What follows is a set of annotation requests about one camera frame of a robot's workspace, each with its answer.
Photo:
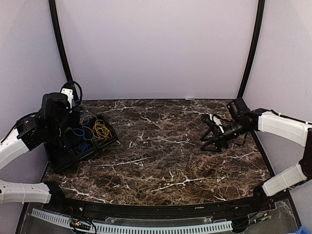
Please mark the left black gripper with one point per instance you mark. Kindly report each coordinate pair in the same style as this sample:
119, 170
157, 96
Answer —
75, 123

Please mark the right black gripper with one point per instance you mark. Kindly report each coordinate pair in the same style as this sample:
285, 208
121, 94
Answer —
219, 141

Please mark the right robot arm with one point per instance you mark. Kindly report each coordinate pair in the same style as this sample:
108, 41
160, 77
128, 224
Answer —
287, 142

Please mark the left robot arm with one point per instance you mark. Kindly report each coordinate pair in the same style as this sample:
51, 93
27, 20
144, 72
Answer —
56, 115

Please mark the black compartment tray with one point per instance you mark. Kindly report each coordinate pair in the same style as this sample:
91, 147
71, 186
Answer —
81, 143

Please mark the blue object at corner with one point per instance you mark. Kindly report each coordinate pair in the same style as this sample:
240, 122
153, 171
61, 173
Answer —
302, 230

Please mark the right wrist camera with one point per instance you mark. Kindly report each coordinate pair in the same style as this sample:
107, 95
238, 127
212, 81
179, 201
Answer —
212, 121

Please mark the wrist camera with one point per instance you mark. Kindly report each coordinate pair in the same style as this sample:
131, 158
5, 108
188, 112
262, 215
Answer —
69, 89
212, 121

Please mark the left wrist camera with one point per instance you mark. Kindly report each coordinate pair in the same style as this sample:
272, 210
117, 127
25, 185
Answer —
69, 89

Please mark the black front rail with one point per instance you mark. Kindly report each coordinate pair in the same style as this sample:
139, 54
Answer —
235, 209

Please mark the white slotted cable duct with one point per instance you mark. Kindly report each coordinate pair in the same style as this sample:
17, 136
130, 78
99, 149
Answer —
135, 226

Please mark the left black frame post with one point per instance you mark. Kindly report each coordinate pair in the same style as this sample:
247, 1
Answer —
59, 39

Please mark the black frame post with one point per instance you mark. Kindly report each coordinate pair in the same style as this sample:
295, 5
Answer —
59, 39
253, 47

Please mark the right black frame post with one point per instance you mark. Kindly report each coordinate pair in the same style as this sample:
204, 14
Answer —
253, 47

